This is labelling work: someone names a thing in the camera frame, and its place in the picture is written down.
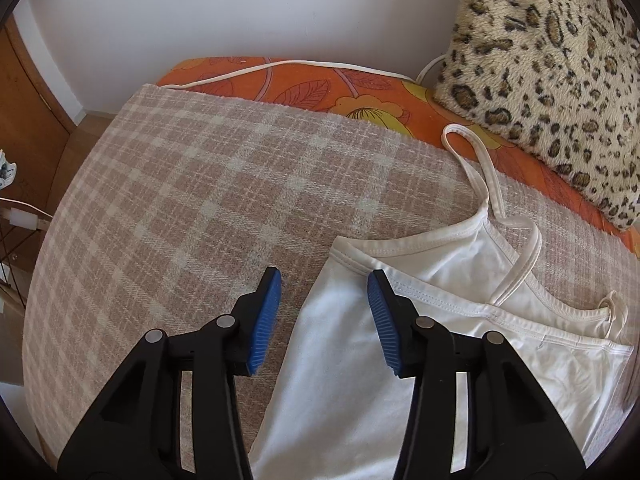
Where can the leopard print cushion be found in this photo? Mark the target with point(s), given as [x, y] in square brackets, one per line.
[559, 79]

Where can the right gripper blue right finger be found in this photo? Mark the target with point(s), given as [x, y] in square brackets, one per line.
[477, 411]

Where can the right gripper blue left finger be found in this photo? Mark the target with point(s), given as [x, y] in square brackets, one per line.
[169, 410]

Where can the white charger with cable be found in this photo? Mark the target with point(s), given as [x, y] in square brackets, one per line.
[24, 215]

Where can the white camisole top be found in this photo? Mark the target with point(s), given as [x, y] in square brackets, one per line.
[338, 411]

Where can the orange floral bed sheet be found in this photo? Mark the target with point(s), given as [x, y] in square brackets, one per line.
[386, 101]

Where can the wooden bedside furniture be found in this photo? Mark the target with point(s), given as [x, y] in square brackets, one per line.
[34, 128]

